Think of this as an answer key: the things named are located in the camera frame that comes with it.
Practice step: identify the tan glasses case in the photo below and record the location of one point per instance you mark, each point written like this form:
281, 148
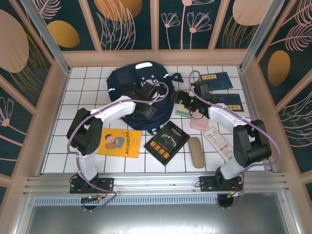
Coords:
196, 152

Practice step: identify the black book white lettering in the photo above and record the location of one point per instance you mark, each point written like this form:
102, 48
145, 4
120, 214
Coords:
167, 143

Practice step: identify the yellow cartoon cover book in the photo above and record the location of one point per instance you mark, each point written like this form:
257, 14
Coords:
119, 143

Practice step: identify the aluminium side rail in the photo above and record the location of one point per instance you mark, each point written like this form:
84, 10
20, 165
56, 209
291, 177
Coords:
255, 114

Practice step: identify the aluminium frame post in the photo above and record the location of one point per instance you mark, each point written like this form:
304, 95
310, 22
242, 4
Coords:
263, 29
44, 31

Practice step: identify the navy blue backpack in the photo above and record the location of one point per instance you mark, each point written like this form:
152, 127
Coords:
122, 80

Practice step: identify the right black mount plate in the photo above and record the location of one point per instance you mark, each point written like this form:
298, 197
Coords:
207, 184

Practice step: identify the left black mount plate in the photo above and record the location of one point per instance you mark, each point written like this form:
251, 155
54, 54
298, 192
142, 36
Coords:
107, 183

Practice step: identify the white red package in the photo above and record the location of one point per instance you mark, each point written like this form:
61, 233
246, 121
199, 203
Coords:
219, 143

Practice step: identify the blue book small label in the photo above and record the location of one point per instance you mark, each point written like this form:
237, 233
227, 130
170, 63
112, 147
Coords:
220, 81

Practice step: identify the pink pencil case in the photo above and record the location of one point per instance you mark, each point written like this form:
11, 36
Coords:
198, 124

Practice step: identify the green notebook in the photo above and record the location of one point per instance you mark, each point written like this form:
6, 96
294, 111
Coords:
180, 112

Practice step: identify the black mount plate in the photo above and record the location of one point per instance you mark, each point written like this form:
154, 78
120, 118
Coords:
207, 184
107, 183

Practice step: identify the blue book yellow label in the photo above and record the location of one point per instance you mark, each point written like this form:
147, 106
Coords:
229, 102

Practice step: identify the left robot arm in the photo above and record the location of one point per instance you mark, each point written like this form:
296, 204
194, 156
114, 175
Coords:
114, 109

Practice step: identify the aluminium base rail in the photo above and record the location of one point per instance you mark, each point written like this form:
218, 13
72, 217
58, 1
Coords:
156, 181

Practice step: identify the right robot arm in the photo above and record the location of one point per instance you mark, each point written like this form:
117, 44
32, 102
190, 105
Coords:
226, 114

